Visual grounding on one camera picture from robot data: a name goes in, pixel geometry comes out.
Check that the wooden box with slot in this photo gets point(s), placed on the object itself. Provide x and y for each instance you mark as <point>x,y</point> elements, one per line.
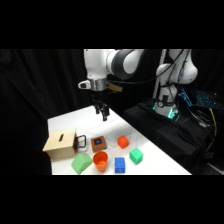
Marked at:
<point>61,144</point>

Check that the orange plastic cup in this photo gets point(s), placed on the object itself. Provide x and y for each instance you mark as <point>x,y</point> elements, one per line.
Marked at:
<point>100,161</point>

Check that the black robot stand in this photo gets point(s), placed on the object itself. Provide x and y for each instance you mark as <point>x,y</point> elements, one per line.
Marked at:
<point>173,140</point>

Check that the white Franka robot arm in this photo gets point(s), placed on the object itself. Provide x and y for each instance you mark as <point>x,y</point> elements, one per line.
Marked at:
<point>100,63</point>

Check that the brown block with blue square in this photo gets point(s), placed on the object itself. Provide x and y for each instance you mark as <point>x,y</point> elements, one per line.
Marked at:
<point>98,143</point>

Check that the light green rounded block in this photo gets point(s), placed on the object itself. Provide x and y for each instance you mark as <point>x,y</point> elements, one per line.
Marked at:
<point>81,163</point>

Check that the blue cube block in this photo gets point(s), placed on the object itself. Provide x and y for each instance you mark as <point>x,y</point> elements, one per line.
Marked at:
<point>120,165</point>

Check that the red-orange block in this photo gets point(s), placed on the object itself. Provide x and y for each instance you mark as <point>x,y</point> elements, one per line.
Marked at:
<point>123,142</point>

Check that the black curtain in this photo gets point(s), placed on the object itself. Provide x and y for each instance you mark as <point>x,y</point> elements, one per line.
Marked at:
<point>36,100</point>

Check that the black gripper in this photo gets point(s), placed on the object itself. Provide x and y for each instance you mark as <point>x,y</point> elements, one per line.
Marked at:
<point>98,95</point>

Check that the green cube block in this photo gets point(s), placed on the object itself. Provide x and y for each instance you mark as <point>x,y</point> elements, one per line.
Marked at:
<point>136,156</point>

